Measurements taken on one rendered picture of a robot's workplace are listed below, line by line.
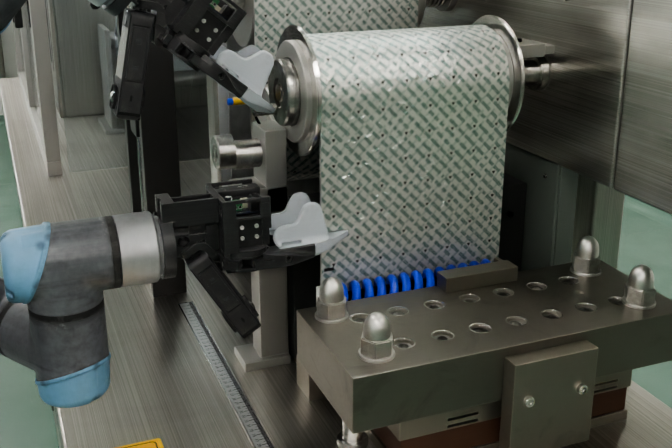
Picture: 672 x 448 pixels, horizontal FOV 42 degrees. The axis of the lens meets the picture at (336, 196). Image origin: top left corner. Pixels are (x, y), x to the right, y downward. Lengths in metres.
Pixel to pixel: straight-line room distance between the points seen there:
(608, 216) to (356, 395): 0.64
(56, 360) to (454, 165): 0.49
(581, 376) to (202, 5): 0.54
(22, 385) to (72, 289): 2.13
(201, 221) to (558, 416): 0.42
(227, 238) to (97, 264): 0.13
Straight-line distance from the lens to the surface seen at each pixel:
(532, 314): 0.98
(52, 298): 0.91
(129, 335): 1.23
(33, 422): 2.82
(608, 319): 0.99
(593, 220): 1.36
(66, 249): 0.89
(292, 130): 1.00
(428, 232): 1.04
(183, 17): 0.92
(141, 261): 0.90
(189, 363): 1.14
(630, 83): 1.01
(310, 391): 1.04
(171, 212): 0.91
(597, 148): 1.06
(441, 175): 1.03
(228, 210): 0.91
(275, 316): 1.10
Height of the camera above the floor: 1.45
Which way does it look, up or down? 18 degrees down
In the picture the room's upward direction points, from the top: straight up
